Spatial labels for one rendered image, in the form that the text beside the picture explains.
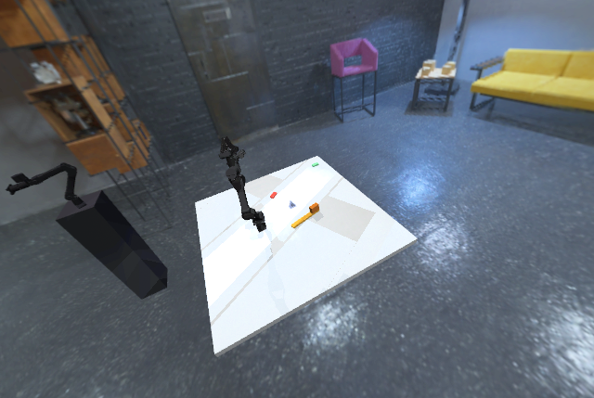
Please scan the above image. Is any orange bar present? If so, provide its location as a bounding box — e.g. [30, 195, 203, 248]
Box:
[291, 203, 319, 229]

